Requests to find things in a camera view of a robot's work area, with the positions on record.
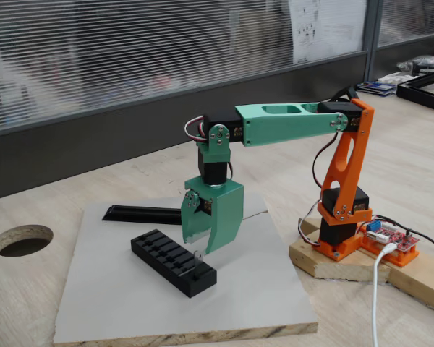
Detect blue and white card stack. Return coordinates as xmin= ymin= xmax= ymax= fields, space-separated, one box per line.
xmin=356 ymin=81 xmax=399 ymax=97

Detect red controller board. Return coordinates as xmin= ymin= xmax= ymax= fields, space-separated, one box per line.
xmin=361 ymin=218 xmax=420 ymax=252

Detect horizontal window blinds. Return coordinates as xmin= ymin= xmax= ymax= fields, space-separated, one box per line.
xmin=378 ymin=0 xmax=434 ymax=47
xmin=0 ymin=0 xmax=368 ymax=127

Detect long wooden plank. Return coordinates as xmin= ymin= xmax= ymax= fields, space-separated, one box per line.
xmin=361 ymin=249 xmax=434 ymax=316

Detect dark grey window frame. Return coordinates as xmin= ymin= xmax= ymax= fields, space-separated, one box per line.
xmin=0 ymin=0 xmax=434 ymax=203

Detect orange controller board mount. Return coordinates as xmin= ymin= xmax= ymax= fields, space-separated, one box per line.
xmin=359 ymin=231 xmax=420 ymax=269

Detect white printed paper sheet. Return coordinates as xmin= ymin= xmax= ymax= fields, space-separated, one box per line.
xmin=288 ymin=0 xmax=369 ymax=66

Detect black rectangular frame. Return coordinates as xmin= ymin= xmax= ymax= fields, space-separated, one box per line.
xmin=396 ymin=68 xmax=434 ymax=115

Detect grey topped plywood board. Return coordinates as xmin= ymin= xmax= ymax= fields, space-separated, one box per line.
xmin=53 ymin=192 xmax=319 ymax=344

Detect black cable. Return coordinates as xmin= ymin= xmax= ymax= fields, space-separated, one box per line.
xmin=372 ymin=214 xmax=434 ymax=254

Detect small grey metal part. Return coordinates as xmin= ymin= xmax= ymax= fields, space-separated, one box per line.
xmin=178 ymin=249 xmax=205 ymax=278

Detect black rail profile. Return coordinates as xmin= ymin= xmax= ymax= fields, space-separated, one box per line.
xmin=101 ymin=204 xmax=184 ymax=227

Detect white paper sheets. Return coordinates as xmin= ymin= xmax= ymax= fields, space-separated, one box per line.
xmin=378 ymin=71 xmax=414 ymax=86

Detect white usb cable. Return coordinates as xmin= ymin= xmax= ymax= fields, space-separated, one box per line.
xmin=370 ymin=242 xmax=397 ymax=347

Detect wooden base block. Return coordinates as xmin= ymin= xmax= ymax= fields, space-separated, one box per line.
xmin=288 ymin=215 xmax=392 ymax=283

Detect black slotted holder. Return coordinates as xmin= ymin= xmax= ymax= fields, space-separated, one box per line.
xmin=130 ymin=228 xmax=218 ymax=299

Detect clear bag with black parts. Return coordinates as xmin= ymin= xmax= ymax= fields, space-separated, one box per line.
xmin=396 ymin=53 xmax=434 ymax=79

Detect red white black servo wire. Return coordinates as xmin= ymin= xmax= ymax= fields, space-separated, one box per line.
xmin=183 ymin=114 xmax=208 ymax=146
xmin=297 ymin=197 xmax=325 ymax=249
xmin=312 ymin=132 xmax=340 ymax=191

